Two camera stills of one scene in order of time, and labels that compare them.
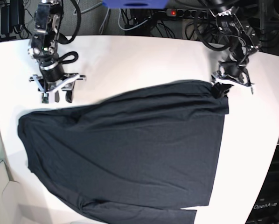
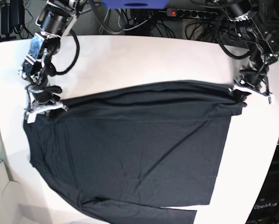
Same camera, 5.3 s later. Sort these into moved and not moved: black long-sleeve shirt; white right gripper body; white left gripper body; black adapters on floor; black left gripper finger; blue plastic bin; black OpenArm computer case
Moved: white left gripper body; black left gripper finger; white right gripper body
Not moved: black adapters on floor; black OpenArm computer case; blue plastic bin; black long-sleeve shirt
